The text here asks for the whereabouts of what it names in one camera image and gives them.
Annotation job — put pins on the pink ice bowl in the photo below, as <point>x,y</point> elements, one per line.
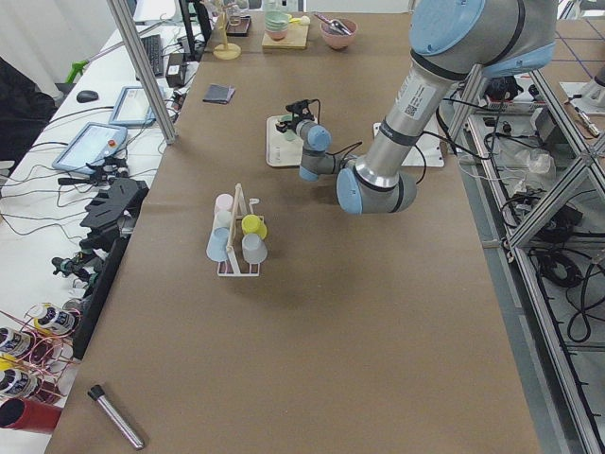
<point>336,40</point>

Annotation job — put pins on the red cylinder can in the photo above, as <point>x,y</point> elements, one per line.
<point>29,415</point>

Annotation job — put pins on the aluminium frame post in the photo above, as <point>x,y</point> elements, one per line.
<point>138,57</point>

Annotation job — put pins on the yellow cup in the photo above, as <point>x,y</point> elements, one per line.
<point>253,224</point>

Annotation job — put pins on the light blue cup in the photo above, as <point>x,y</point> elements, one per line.
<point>217,245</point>

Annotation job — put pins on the grey cup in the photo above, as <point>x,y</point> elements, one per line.
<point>254,249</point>

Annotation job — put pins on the cream rabbit tray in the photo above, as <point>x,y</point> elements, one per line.
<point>282,149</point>

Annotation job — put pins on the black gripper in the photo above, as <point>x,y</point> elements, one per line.
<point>289,126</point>

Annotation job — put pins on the blue teach pendant far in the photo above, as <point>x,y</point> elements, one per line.
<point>132,109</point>

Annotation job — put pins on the metal tray with glasses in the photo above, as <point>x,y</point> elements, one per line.
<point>239,27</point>

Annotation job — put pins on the blue teach pendant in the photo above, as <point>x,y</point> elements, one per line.
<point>132,109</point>
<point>92,145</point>

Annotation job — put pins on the grey folded cloth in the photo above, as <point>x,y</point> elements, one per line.
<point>219,94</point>

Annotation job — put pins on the black keyboard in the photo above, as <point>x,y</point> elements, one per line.
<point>152,45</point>

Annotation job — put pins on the black monitor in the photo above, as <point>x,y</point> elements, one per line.
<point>194,49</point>

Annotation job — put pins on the black computer mouse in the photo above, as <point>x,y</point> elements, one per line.
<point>86,96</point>

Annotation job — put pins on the wooden mug tree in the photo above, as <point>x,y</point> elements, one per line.
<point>225,51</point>

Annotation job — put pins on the mint green cup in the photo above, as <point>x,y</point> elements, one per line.
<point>285,123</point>

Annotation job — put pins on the metal ice scoop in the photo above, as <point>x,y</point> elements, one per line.
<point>334,24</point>

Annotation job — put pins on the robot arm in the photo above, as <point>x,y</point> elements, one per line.
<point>447,39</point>

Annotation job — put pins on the stacked mint green bowls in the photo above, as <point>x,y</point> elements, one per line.
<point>276,21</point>

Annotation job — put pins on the metal cylinder black cap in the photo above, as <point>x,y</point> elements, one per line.
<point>97,394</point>

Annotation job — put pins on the white cup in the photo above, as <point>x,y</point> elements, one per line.
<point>223,219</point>

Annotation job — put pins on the white wire cup rack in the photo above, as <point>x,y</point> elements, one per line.
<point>242,206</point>

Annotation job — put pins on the bamboo cutting board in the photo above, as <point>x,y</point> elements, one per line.
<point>295,39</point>

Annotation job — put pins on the pink cup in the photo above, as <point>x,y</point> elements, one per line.
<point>223,202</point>

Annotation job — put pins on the blue teach pendant near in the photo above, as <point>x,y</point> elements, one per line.
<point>92,145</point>

